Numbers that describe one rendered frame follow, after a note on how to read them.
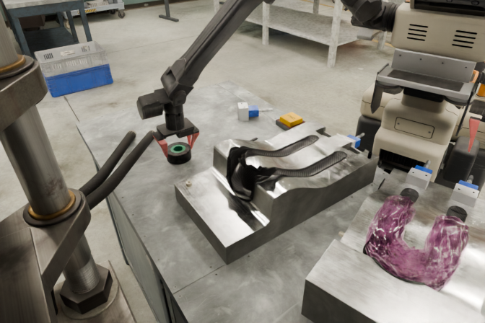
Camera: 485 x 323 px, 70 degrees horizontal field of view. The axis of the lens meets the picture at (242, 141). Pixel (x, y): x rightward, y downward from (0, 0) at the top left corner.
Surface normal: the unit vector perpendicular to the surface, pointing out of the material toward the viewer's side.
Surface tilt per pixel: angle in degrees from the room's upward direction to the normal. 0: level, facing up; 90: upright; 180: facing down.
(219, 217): 0
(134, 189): 0
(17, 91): 90
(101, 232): 0
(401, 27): 98
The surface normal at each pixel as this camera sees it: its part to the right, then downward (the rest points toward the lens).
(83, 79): 0.58, 0.44
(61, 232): -0.02, -0.84
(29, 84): 1.00, 0.01
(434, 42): -0.59, 0.56
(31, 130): 0.86, 0.27
